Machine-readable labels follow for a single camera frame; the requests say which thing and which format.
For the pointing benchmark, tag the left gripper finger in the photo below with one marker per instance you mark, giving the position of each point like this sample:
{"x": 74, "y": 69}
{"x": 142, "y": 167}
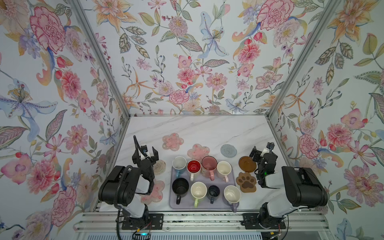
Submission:
{"x": 155, "y": 156}
{"x": 136, "y": 156}

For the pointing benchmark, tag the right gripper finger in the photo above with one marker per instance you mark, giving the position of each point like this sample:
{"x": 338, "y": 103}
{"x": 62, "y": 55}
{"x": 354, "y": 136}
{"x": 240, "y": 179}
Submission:
{"x": 270, "y": 146}
{"x": 255, "y": 155}

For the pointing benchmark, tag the cream mug green handle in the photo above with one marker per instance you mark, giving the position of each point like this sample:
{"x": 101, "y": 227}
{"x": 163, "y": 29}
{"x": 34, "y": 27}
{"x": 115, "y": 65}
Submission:
{"x": 198, "y": 191}

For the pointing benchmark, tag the brown round wooden coaster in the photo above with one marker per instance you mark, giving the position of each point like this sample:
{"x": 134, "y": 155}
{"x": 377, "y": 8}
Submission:
{"x": 247, "y": 164}

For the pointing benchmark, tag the aluminium mounting rail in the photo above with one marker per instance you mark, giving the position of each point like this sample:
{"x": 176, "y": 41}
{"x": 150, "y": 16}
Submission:
{"x": 172, "y": 222}

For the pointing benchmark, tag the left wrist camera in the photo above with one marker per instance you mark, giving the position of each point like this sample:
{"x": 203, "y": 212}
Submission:
{"x": 144, "y": 151}

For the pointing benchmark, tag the brown paw cork coaster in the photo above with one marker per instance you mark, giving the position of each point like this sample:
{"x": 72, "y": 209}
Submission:
{"x": 246, "y": 182}

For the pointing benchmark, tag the cream mug purple handle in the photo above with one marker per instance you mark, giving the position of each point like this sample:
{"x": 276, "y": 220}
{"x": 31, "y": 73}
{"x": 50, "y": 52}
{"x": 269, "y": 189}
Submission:
{"x": 232, "y": 196}

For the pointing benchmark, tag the multicolour embroidered round coaster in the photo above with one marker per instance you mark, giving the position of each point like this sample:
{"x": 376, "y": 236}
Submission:
{"x": 159, "y": 167}

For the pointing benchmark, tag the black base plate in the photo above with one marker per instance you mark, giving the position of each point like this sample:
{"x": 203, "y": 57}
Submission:
{"x": 148, "y": 221}
{"x": 253, "y": 221}

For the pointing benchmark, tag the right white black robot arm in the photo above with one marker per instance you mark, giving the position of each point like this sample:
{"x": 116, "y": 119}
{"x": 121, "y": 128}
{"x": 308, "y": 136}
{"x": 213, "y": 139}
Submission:
{"x": 300, "y": 187}

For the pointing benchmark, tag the pink flower coaster front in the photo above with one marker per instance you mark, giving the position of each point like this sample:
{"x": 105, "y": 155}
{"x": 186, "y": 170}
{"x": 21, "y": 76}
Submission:
{"x": 157, "y": 194}

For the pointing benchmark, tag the black mug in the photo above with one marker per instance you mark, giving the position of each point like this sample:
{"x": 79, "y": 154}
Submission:
{"x": 180, "y": 187}

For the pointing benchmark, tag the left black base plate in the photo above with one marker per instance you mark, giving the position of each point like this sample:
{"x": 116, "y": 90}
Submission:
{"x": 148, "y": 221}

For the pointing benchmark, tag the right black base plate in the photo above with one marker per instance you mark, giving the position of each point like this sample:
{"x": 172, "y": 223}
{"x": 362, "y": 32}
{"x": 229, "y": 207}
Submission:
{"x": 253, "y": 221}

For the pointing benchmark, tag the red inside white mug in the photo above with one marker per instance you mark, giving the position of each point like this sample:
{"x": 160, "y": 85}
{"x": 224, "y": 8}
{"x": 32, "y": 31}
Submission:
{"x": 194, "y": 169}

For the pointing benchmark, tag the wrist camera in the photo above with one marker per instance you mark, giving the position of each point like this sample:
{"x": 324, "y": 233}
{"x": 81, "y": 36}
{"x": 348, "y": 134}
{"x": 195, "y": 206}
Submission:
{"x": 144, "y": 151}
{"x": 265, "y": 151}

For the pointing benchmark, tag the lavender serving tray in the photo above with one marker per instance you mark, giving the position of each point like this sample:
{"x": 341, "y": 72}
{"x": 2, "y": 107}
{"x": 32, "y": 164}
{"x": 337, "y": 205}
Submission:
{"x": 187, "y": 202}

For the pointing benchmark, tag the cream mug pink handle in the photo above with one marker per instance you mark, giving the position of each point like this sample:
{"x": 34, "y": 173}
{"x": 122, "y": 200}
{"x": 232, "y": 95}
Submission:
{"x": 224, "y": 169}

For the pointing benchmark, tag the pink flower coaster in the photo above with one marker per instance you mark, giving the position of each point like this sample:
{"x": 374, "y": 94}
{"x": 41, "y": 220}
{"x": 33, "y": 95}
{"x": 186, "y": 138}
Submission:
{"x": 157, "y": 194}
{"x": 198, "y": 152}
{"x": 172, "y": 142}

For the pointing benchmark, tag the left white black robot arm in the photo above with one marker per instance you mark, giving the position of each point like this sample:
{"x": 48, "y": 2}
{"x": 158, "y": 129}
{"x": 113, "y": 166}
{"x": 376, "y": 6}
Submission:
{"x": 124, "y": 183}

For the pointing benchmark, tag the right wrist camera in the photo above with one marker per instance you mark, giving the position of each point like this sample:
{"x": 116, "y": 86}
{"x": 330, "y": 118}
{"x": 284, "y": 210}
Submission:
{"x": 265, "y": 151}

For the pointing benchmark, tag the pink tall mug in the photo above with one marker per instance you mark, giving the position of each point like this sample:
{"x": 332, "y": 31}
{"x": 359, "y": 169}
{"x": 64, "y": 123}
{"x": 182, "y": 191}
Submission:
{"x": 209, "y": 167}

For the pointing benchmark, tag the blue mug white inside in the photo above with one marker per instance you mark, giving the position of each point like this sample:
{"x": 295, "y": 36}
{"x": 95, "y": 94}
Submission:
{"x": 179, "y": 164}

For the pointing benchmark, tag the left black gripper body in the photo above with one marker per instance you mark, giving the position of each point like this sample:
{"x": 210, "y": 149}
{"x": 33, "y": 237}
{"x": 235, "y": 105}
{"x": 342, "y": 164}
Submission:
{"x": 144, "y": 159}

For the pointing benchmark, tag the grey blue woven coaster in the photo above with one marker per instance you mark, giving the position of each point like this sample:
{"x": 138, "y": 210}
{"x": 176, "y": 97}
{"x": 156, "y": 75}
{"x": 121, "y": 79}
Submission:
{"x": 228, "y": 151}

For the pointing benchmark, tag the small dark blue mug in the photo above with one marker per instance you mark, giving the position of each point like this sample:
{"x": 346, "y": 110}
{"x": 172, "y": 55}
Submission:
{"x": 213, "y": 193}

